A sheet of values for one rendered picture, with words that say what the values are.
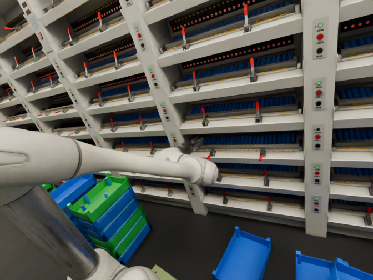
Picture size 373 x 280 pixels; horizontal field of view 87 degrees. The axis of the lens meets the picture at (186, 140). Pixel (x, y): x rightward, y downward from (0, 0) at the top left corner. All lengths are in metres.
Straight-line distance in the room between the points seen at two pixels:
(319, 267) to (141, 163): 1.00
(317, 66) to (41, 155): 0.85
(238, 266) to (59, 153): 1.05
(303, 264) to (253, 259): 0.23
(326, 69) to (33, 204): 0.99
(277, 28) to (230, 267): 1.13
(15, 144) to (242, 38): 0.76
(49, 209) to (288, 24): 0.94
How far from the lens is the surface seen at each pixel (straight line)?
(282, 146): 1.05
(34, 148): 0.46
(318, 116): 0.93
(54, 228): 0.71
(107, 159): 0.58
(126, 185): 1.33
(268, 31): 0.85
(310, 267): 1.28
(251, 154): 1.07
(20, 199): 0.65
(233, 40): 0.88
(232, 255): 1.30
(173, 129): 1.13
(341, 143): 1.08
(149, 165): 0.64
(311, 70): 0.87
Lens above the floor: 1.10
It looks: 25 degrees down
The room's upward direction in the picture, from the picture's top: 17 degrees counter-clockwise
